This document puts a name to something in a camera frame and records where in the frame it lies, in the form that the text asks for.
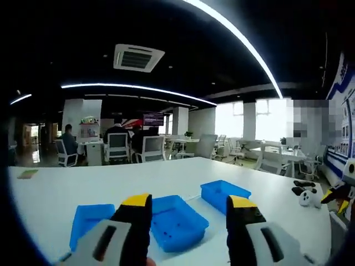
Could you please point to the long curved ceiling light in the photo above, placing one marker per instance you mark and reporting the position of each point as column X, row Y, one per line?
column 244, row 36

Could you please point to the red blue flag poster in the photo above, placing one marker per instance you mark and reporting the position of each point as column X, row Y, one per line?
column 133, row 123

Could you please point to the curved ceiling light strip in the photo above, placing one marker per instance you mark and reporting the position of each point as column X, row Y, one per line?
column 124, row 86

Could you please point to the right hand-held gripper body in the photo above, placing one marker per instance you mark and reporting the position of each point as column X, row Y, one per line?
column 350, row 171

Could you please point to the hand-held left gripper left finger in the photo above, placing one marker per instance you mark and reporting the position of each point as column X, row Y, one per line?
column 91, row 243

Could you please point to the small potted plant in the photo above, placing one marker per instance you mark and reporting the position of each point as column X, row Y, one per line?
column 188, row 134
column 283, row 140

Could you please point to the person's left hand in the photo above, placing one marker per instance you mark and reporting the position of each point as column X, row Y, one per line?
column 150, row 261

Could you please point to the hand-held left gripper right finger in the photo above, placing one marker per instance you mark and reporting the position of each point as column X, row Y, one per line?
column 247, row 230

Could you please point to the purple wall screen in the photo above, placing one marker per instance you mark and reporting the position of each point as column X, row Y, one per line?
column 153, row 119

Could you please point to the blue white wall board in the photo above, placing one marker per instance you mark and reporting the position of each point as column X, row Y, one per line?
column 339, row 155

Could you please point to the green paper sheet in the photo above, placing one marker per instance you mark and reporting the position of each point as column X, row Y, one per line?
column 27, row 174

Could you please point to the short ceiling light strip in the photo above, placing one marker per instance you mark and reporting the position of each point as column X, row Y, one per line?
column 20, row 99

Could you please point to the blue plastic bin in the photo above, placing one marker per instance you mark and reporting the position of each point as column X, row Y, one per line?
column 219, row 194
column 88, row 219
column 177, row 221

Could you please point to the grey office chair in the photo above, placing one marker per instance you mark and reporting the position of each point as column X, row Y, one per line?
column 205, row 144

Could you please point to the white ceiling air conditioner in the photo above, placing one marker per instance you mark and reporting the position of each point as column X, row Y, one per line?
column 137, row 58

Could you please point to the white display shelf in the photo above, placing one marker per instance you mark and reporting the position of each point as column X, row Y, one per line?
column 88, row 121

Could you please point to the white mesh office chair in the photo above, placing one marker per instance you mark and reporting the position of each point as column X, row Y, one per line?
column 62, row 151
column 118, row 144
column 152, row 147

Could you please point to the white game controller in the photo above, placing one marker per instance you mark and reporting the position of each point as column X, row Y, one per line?
column 308, row 198

